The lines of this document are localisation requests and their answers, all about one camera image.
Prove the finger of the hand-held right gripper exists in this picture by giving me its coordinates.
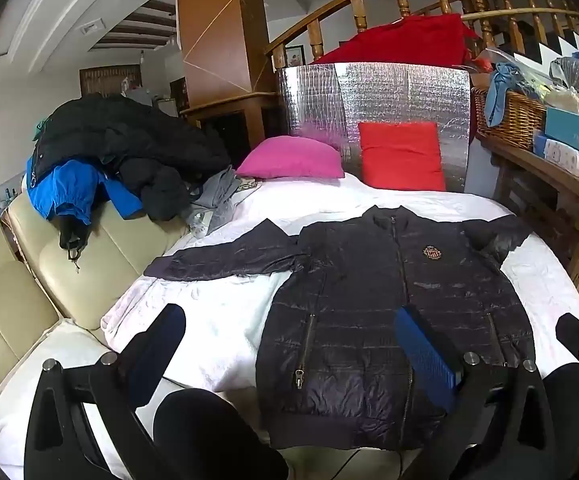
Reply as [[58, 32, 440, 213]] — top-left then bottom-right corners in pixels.
[[555, 312, 579, 373]]

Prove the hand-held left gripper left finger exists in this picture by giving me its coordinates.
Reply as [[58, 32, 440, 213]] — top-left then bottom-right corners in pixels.
[[23, 303, 188, 480]]

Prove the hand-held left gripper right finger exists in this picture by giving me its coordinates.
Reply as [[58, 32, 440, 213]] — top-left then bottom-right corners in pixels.
[[393, 305, 569, 480]]

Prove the black quilted jacket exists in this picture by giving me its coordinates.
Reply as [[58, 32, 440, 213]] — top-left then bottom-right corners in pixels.
[[144, 205, 535, 453]]

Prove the white bed blanket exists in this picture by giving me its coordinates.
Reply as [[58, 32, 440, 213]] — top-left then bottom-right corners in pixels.
[[0, 172, 579, 480]]

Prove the cream leather sofa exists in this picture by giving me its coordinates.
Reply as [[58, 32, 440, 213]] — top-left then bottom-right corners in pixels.
[[0, 192, 190, 411]]

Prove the grey garment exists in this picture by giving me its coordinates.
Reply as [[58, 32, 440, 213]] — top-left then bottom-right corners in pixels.
[[182, 167, 260, 238]]

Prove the wooden table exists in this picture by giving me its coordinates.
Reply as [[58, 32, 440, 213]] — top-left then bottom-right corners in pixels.
[[474, 132, 579, 286]]

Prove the blue jacket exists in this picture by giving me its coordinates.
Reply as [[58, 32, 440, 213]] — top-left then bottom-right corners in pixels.
[[26, 157, 145, 226]]

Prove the white patterned box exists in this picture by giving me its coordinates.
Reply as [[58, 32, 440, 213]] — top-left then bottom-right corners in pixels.
[[533, 132, 579, 181]]

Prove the red pillow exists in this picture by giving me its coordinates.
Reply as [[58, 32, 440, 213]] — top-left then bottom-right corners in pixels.
[[358, 121, 447, 192]]

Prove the blue cardboard box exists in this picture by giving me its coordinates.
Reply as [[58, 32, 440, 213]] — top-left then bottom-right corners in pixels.
[[544, 106, 579, 161]]

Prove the pile of black coats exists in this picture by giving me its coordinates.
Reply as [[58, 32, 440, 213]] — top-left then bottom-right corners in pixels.
[[34, 94, 232, 223]]

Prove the pink pillow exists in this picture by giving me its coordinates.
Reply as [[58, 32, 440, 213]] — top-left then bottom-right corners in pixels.
[[235, 136, 346, 181]]

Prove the wicker basket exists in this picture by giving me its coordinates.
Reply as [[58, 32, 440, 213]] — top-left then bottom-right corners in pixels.
[[471, 85, 547, 151]]

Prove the beige fabric bundle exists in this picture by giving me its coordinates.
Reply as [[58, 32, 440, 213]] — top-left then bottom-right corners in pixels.
[[544, 87, 579, 121]]

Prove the blue cloth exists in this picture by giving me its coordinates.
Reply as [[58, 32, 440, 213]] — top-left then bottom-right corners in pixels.
[[484, 62, 527, 128]]

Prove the silver foil insulation panel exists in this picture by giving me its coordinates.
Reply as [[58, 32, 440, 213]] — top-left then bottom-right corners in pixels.
[[275, 61, 471, 193]]

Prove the clear plastic bag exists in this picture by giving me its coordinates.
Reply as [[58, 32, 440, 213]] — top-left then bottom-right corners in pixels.
[[549, 56, 579, 91]]

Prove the dark wooden cabinet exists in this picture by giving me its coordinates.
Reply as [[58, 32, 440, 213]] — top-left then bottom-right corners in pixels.
[[79, 64, 142, 98]]

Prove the wooden chair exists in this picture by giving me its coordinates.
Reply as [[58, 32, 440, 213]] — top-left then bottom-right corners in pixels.
[[176, 0, 277, 168]]

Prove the red cloth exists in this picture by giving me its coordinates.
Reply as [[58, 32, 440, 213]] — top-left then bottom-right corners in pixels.
[[314, 14, 480, 68]]

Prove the wooden stair railing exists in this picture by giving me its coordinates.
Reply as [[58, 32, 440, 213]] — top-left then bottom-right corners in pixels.
[[264, 0, 579, 68]]

